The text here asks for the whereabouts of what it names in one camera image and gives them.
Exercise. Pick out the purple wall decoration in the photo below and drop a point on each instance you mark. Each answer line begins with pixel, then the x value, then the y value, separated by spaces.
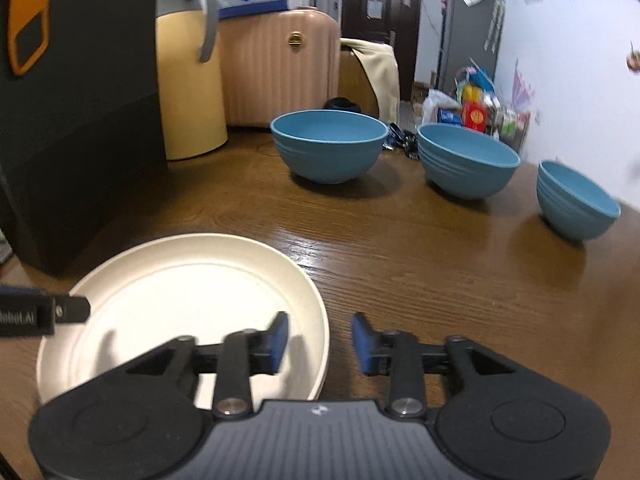
pixel 524 85

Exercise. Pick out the small blue bowl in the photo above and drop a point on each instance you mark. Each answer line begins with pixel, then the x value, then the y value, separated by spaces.
pixel 575 210

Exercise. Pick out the blue box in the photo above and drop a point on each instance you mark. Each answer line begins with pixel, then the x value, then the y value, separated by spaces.
pixel 450 117

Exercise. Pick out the colourful bag bundle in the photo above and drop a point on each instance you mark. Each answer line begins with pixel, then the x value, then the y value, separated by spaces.
pixel 475 82

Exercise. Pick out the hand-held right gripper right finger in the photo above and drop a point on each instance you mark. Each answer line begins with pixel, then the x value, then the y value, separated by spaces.
pixel 364 345

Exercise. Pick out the grey refrigerator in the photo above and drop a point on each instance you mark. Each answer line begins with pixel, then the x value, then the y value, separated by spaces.
pixel 467 30

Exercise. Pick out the red box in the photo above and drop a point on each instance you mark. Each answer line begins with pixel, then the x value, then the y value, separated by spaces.
pixel 475 114

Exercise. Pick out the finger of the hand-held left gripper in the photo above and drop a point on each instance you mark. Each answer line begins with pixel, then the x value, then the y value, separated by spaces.
pixel 72 308

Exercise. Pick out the white wall switch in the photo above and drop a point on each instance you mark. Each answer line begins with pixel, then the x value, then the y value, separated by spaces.
pixel 538 117

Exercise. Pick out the dark brown door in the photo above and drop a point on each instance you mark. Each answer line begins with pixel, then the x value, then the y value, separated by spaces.
pixel 382 25

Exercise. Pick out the storage rack with bottles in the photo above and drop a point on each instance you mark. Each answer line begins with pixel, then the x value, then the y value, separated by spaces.
pixel 507 122

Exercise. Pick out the white plastic bag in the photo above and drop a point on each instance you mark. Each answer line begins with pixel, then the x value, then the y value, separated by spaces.
pixel 437 100

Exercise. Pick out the medium blue bowl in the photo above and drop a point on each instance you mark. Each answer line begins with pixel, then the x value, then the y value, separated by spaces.
pixel 465 170

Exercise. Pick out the black paper bag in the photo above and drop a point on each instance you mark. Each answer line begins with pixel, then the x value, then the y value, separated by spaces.
pixel 85 135

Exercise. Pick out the pink suitcase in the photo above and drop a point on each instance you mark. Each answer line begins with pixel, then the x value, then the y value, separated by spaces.
pixel 260 75

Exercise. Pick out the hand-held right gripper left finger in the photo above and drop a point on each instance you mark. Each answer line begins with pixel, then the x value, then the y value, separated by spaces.
pixel 278 342

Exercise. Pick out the large blue bowl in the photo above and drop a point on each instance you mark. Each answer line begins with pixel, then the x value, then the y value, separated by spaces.
pixel 327 152

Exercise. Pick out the large cream plate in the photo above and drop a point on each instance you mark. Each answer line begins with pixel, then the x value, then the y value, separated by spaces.
pixel 200 241

